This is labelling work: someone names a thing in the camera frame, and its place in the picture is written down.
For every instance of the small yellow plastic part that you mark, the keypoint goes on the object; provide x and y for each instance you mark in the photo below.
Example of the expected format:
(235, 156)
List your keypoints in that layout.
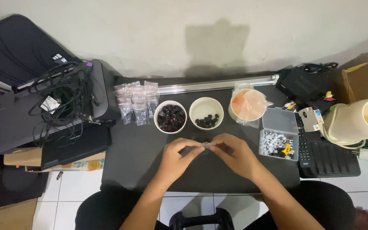
(287, 149)

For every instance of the small clear plastic bag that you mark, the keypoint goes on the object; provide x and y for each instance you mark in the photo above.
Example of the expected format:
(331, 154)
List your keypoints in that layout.
(206, 145)

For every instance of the pile of filled clear bags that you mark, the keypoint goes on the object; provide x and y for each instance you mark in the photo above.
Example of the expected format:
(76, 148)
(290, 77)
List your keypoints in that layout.
(136, 102)

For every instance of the black printer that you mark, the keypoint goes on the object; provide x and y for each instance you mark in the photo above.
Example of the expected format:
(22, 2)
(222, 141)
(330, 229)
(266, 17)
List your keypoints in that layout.
(11, 121)

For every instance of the black remote control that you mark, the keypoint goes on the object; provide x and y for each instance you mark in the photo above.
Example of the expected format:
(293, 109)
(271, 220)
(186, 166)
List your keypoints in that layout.
(303, 147)

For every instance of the white bowl with red-black parts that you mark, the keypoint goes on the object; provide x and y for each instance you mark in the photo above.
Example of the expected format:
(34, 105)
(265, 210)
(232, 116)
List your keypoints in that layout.
(158, 110)

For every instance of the clear plastic compartment box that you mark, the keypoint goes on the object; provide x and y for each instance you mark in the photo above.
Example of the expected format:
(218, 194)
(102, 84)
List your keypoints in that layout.
(279, 121)

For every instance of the black set-top box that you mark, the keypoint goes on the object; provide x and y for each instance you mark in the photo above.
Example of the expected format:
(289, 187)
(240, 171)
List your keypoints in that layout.
(305, 84)

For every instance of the person's leg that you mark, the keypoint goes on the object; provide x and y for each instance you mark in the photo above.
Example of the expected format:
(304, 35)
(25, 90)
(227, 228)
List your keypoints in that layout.
(107, 210)
(324, 207)

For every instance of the person's right hand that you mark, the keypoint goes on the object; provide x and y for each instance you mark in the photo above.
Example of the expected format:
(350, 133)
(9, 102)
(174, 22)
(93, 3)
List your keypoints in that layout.
(236, 158)

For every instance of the plain brown cardboard box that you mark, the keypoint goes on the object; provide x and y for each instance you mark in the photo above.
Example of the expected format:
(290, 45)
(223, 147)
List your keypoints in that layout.
(8, 217)

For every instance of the person's right leg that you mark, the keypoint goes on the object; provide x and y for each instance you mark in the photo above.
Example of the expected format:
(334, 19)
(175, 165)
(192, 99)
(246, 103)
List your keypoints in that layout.
(324, 207)

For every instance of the large brown cardboard box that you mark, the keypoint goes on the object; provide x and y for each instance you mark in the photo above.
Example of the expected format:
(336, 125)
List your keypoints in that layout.
(367, 80)

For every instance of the black floor mat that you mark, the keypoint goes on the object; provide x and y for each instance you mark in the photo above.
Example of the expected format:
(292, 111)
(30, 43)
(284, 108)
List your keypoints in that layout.
(11, 187)

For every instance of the black chair part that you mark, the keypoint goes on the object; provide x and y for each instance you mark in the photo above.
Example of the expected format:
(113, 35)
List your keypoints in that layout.
(200, 221)

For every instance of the heap of small black parts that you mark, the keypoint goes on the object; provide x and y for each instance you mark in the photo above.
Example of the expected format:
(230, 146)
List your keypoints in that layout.
(207, 121)

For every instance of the person's left leg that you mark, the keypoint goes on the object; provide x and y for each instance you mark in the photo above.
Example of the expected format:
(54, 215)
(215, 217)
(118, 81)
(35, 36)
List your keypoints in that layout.
(107, 210)

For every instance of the black keyboard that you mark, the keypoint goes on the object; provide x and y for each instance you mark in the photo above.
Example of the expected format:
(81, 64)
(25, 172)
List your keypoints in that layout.
(331, 159)

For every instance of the long silver tube lamp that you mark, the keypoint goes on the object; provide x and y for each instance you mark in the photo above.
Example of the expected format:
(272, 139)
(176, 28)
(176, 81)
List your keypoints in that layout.
(216, 85)

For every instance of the flat cardboard box with print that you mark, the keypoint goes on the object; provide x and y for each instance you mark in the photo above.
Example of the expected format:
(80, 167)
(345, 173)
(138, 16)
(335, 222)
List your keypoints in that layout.
(24, 158)

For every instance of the person's left hand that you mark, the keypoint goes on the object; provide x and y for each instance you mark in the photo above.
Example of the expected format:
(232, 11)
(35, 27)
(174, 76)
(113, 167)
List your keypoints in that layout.
(172, 159)

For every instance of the white circuit breaker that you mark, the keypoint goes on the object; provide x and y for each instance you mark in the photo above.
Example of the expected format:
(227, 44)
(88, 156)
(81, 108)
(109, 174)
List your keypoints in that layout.
(310, 119)

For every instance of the white paper cup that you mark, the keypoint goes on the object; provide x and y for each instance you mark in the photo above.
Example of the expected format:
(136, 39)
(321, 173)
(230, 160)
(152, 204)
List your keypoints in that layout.
(233, 115)

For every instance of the white power plug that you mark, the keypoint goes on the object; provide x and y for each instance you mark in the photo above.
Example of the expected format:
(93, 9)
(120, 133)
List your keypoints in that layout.
(367, 154)

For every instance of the flat black laptop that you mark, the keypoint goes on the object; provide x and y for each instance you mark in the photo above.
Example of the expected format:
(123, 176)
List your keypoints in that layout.
(75, 148)

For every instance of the white bowl with black parts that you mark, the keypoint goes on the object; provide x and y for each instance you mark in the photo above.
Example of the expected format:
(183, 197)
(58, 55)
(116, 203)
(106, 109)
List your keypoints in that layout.
(204, 105)

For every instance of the heap of red-black switches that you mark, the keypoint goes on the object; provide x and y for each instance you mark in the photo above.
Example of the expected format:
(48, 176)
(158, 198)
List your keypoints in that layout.
(170, 118)

